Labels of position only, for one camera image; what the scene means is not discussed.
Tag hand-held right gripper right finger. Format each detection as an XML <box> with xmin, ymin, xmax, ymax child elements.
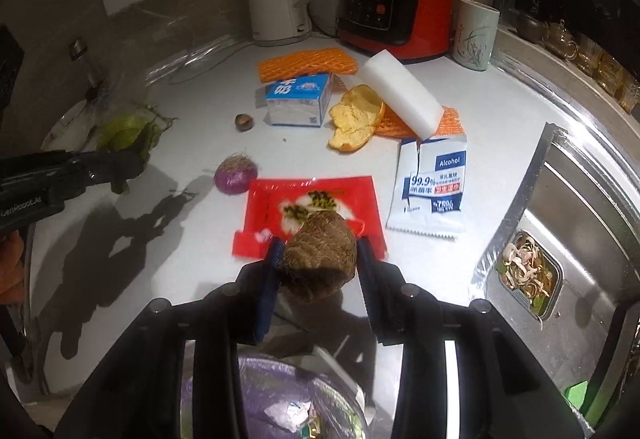
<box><xmin>355</xmin><ymin>236</ymin><xmax>596</xmax><ymax>439</ymax></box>

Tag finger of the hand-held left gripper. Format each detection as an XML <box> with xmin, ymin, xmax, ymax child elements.
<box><xmin>62</xmin><ymin>149</ymin><xmax>149</xmax><ymax>192</ymax></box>

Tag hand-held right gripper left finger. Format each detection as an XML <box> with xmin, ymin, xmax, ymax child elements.
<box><xmin>52</xmin><ymin>239</ymin><xmax>286</xmax><ymax>439</ymax></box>

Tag green vegetable leaves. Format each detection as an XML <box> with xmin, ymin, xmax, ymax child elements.
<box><xmin>97</xmin><ymin>106</ymin><xmax>176</xmax><ymax>194</ymax></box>

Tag brown taro piece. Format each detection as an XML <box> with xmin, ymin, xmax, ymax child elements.
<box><xmin>282</xmin><ymin>213</ymin><xmax>358</xmax><ymax>304</ymax></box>

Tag red snack packet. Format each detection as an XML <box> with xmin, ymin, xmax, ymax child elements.
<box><xmin>232</xmin><ymin>176</ymin><xmax>388</xmax><ymax>262</ymax></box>

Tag purple onion piece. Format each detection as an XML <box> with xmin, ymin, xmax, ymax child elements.
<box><xmin>215</xmin><ymin>155</ymin><xmax>259</xmax><ymax>194</ymax></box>

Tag white wet wipe packet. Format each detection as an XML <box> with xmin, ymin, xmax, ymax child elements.
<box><xmin>386</xmin><ymin>135</ymin><xmax>468</xmax><ymax>235</ymax></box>

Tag bin with purple bag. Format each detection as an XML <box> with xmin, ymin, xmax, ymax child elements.
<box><xmin>180</xmin><ymin>339</ymin><xmax>371</xmax><ymax>439</ymax></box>

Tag orange foam fruit net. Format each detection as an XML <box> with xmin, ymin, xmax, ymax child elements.
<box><xmin>257</xmin><ymin>47</ymin><xmax>358</xmax><ymax>84</ymax></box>
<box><xmin>372</xmin><ymin>106</ymin><xmax>462</xmax><ymax>140</ymax></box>

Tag blue white milk carton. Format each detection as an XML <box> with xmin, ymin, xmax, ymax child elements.
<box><xmin>256</xmin><ymin>73</ymin><xmax>335</xmax><ymax>127</ymax></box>

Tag white foam block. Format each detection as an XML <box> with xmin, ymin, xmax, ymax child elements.
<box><xmin>361</xmin><ymin>50</ymin><xmax>445</xmax><ymax>138</ymax></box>

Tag white plate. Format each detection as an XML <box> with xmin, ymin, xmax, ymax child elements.
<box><xmin>40</xmin><ymin>99</ymin><xmax>106</xmax><ymax>152</ymax></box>

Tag glass bottle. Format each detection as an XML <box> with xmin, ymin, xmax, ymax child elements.
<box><xmin>67</xmin><ymin>38</ymin><xmax>108</xmax><ymax>100</ymax></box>

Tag orange peel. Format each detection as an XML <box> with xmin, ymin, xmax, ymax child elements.
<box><xmin>327</xmin><ymin>85</ymin><xmax>386</xmax><ymax>154</ymax></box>

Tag metal box with food scraps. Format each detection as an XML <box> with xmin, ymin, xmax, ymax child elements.
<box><xmin>492</xmin><ymin>230</ymin><xmax>563</xmax><ymax>320</ymax></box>

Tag stainless steel sink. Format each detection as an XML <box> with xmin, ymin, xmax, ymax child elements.
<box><xmin>470</xmin><ymin>121</ymin><xmax>640</xmax><ymax>370</ymax></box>

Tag green sponge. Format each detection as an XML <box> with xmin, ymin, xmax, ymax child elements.
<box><xmin>565</xmin><ymin>381</ymin><xmax>592</xmax><ymax>409</ymax></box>

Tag ceramic cup with plant print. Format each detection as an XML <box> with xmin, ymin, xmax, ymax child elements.
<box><xmin>452</xmin><ymin>0</ymin><xmax>501</xmax><ymax>72</ymax></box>

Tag dark clay teapot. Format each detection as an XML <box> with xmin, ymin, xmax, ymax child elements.
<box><xmin>516</xmin><ymin>11</ymin><xmax>551</xmax><ymax>44</ymax></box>

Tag glass teapot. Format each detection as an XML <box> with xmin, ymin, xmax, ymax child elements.
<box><xmin>545</xmin><ymin>19</ymin><xmax>581</xmax><ymax>60</ymax></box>

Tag amber glass cup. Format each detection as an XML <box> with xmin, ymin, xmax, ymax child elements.
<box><xmin>617</xmin><ymin>74</ymin><xmax>640</xmax><ymax>112</ymax></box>
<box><xmin>575</xmin><ymin>36</ymin><xmax>603</xmax><ymax>72</ymax></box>
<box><xmin>597</xmin><ymin>51</ymin><xmax>626</xmax><ymax>92</ymax></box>

